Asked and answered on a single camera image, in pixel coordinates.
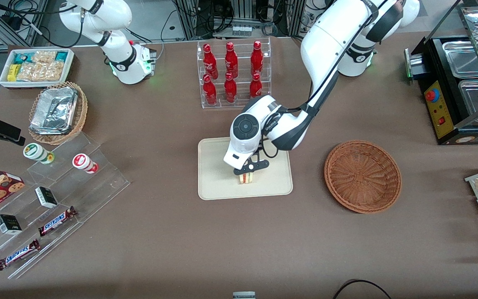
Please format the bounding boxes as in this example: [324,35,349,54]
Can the beige plastic tray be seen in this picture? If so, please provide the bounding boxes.
[198,137,294,201]

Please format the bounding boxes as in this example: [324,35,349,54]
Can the brown wicker basket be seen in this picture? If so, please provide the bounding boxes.
[324,140,402,214]

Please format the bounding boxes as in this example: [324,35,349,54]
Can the light wicker basket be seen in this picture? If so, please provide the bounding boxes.
[28,81,89,146]

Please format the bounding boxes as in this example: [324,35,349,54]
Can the red cola bottle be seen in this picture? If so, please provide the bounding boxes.
[224,42,239,79]
[202,74,218,106]
[224,72,238,104]
[249,73,263,100]
[203,44,219,80]
[250,40,264,76]

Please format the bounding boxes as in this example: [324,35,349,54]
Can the clear acrylic bottle rack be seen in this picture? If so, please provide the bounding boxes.
[196,37,272,110]

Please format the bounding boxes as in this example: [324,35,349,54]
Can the clear acrylic stepped shelf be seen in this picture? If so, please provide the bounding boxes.
[0,132,131,280]

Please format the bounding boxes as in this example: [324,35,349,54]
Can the red lid cup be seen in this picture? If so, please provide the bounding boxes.
[72,153,99,174]

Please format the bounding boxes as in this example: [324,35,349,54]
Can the aluminium foil containers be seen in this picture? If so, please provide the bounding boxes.
[29,86,79,135]

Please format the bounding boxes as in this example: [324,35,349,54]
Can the white rectangular snack bin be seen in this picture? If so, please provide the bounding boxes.
[0,48,75,89]

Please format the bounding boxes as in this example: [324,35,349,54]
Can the snickers bar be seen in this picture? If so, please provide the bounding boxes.
[0,239,41,271]
[38,206,78,237]

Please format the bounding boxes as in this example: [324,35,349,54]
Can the small black box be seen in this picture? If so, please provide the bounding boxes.
[34,186,59,209]
[0,214,23,235]

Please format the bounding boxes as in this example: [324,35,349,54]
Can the green lid cup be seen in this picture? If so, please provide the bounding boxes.
[23,142,55,165]

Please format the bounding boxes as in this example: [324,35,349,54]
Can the black food warmer machine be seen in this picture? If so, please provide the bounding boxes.
[404,0,478,145]

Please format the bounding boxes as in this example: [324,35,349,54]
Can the clear bag of crackers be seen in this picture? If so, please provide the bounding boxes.
[31,50,57,64]
[16,61,66,82]

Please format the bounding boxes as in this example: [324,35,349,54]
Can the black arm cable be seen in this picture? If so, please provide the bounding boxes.
[259,0,393,159]

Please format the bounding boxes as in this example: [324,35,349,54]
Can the aluminium frame rack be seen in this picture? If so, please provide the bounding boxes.
[173,0,307,40]

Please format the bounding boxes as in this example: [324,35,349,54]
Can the black cable loop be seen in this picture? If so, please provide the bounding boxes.
[332,279,393,299]

